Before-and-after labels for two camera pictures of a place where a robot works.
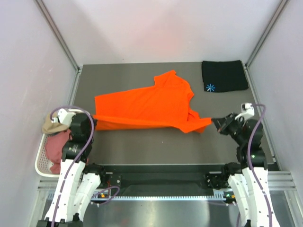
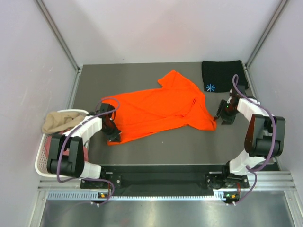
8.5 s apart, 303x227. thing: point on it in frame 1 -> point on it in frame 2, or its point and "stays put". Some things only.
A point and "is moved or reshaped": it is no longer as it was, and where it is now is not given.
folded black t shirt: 220,76 stays put
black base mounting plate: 163,179 stays put
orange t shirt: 167,104 is moved or reshaped
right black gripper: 218,122 -> 227,120
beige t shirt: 49,127 stays put
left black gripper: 95,121 -> 115,136
